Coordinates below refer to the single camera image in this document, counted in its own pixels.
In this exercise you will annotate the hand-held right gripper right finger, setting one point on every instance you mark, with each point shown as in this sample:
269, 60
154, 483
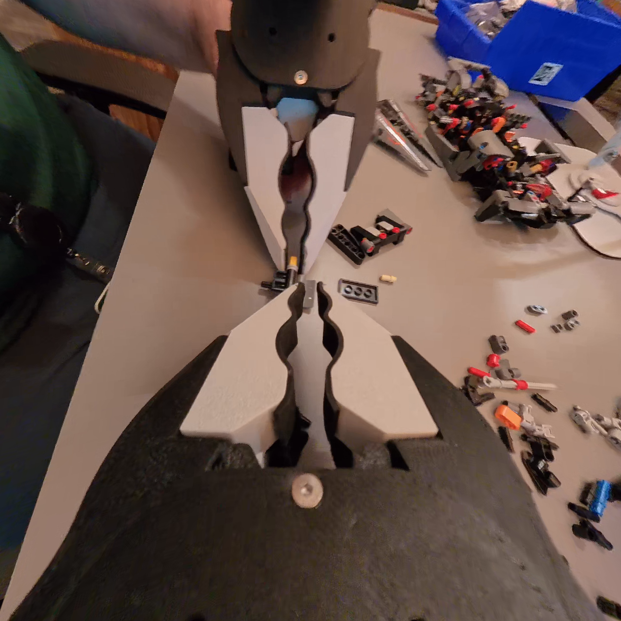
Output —
383, 388

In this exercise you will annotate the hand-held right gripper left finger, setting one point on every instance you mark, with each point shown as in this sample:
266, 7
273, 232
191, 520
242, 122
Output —
237, 388

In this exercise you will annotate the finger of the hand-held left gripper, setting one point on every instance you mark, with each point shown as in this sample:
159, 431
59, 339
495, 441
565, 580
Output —
262, 150
332, 155

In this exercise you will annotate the black grey lego assembly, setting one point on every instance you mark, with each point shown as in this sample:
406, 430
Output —
383, 233

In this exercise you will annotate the yellow axle lego assembly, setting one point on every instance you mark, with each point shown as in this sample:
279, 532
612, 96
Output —
280, 282

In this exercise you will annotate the pile of lego pieces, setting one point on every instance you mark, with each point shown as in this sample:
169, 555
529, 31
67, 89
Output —
508, 417

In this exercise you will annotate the person's left forearm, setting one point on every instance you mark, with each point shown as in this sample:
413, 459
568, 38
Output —
145, 29

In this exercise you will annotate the silver lego body panel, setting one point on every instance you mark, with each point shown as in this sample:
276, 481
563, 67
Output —
402, 136

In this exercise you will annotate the black curved lego beam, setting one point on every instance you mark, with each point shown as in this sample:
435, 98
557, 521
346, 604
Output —
345, 244

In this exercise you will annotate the black flat lego plate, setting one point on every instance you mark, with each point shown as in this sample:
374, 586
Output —
359, 291

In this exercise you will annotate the red lego pin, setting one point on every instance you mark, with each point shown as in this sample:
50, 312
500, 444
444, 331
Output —
525, 326

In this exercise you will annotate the partly built lego car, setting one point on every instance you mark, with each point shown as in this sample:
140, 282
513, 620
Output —
490, 145

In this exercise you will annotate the dark grey double lego connector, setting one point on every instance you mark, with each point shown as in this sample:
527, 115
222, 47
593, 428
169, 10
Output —
570, 316

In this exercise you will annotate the person's legs blue pants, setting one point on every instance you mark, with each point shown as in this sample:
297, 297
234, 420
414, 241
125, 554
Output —
116, 184

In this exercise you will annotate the brown office chair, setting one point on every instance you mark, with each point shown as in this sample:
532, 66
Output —
97, 68

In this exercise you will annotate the person's torso green shirt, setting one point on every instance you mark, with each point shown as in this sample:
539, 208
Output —
39, 145

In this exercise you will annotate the blue plastic bin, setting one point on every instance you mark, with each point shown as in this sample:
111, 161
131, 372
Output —
533, 48

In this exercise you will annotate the black badge reel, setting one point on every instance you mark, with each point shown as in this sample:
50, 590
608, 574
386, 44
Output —
29, 228

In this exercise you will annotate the white rounded board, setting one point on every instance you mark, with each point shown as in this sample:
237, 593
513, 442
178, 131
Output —
596, 233

